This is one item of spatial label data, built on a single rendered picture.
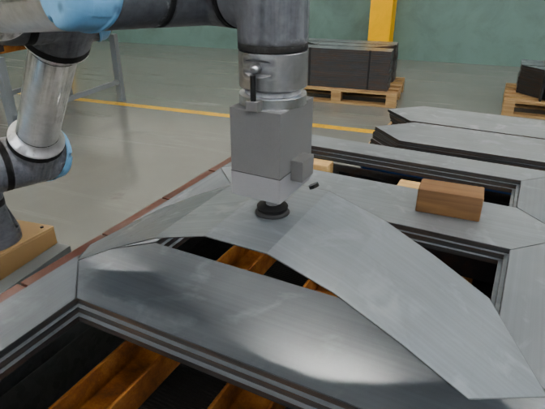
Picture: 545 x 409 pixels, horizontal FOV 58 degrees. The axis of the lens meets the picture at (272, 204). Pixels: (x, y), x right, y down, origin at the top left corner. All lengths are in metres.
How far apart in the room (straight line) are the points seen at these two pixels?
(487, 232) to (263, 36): 0.62
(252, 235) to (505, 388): 0.31
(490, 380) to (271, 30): 0.42
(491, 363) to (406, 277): 0.13
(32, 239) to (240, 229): 0.75
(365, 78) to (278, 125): 4.61
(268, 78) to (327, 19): 7.45
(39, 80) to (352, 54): 4.29
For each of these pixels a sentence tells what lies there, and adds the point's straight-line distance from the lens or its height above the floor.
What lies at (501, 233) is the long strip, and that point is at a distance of 1.00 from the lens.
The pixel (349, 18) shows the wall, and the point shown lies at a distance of 7.87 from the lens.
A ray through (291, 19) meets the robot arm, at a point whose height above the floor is 1.24.
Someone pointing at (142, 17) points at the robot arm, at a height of 1.24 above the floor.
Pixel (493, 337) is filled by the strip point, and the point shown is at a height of 0.90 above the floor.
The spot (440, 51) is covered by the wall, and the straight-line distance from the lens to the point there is 7.74.
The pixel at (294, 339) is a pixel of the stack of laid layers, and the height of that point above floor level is 0.84.
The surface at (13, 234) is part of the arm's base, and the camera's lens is 1.21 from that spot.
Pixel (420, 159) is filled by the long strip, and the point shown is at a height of 0.84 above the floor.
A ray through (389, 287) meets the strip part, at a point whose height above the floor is 0.97.
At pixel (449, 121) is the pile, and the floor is 0.85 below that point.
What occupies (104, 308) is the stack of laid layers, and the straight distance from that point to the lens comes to 0.76.
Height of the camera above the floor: 1.29
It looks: 26 degrees down
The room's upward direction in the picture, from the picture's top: straight up
